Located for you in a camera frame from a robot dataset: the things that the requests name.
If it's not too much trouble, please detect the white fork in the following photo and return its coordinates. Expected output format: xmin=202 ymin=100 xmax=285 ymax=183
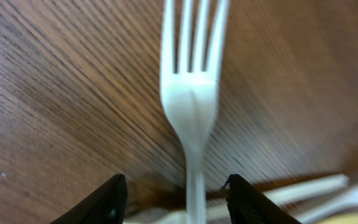
xmin=160 ymin=0 xmax=230 ymax=223
xmin=122 ymin=173 xmax=351 ymax=224

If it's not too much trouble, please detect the yellow plastic fork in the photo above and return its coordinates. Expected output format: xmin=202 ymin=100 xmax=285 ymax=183
xmin=316 ymin=212 xmax=358 ymax=224

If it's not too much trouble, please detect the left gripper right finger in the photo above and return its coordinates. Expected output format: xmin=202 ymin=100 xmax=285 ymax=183
xmin=223 ymin=174 xmax=300 ymax=224

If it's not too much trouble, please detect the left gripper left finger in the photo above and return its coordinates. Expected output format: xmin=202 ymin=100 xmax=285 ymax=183
xmin=51 ymin=174 xmax=128 ymax=224

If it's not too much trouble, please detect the white fork crossing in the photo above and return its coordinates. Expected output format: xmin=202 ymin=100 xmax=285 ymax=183
xmin=293 ymin=184 xmax=358 ymax=223

